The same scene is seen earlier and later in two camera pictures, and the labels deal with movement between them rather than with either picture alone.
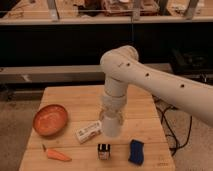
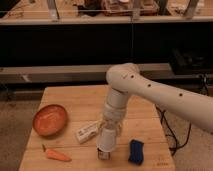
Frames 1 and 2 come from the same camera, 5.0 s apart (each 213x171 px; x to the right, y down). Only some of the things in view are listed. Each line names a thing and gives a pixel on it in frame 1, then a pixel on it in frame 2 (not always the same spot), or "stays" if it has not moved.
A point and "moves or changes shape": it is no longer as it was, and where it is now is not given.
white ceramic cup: x=111 y=126 moves or changes shape
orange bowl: x=50 y=120 stays
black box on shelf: x=182 y=62 stays
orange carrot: x=55 y=154 stays
